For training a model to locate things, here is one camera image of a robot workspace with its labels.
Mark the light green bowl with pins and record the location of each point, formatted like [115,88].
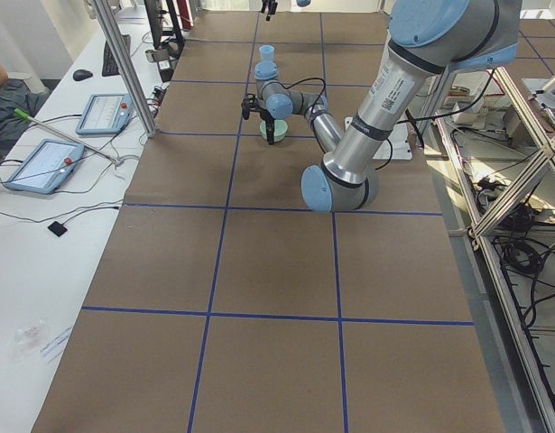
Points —
[279,131]

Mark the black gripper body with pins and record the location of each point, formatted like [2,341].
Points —
[268,6]
[267,121]

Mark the black keyboard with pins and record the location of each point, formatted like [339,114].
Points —
[109,65]

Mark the lower teach pendant tablet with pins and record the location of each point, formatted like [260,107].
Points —
[46,167]

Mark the metal rod green tip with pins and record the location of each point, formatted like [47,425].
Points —
[31,120]

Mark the light blue plastic cup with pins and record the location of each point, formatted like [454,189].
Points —
[266,52]

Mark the black computer mouse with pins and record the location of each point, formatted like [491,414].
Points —
[81,74]

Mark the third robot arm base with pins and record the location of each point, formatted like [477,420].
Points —
[546,94]

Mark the small black square pad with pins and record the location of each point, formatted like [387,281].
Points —
[57,228]

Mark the teach pendant tablet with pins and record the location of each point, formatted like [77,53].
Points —
[46,167]
[105,114]

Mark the aluminium frame post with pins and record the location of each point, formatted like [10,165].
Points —
[116,43]

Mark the upper teach pendant tablet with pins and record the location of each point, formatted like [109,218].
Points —
[105,114]

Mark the clear plastic bag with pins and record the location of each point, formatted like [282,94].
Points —
[29,339]

